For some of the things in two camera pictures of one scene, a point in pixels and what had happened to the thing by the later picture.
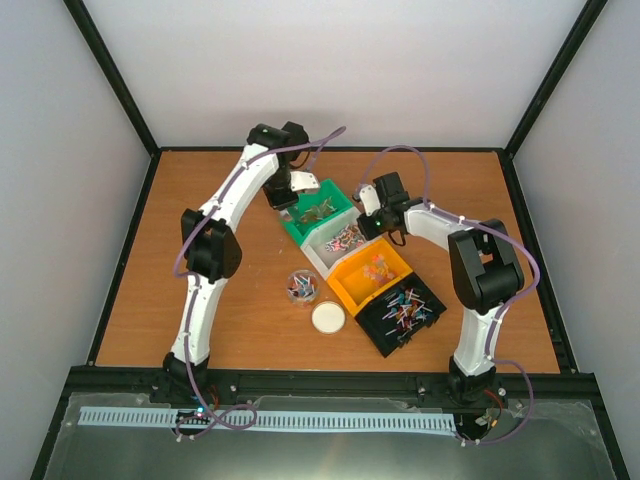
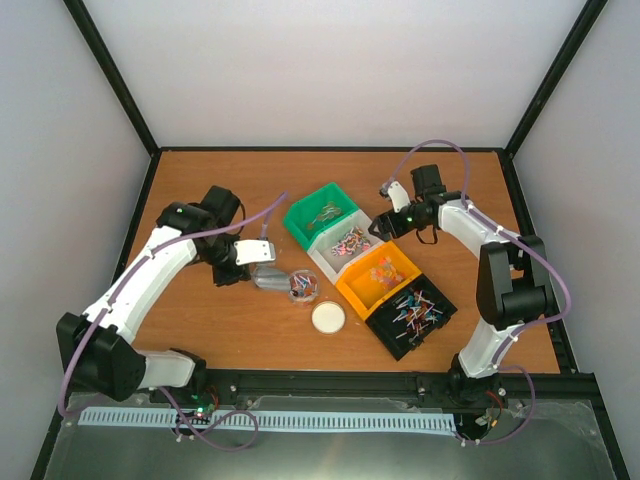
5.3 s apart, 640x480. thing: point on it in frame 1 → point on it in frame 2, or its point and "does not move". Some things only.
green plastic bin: x=315 y=209 does not move
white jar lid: x=328 y=317 does not move
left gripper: x=278 y=203 → x=223 y=277
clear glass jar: x=302 y=286 does not move
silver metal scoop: x=285 y=215 → x=268 y=277
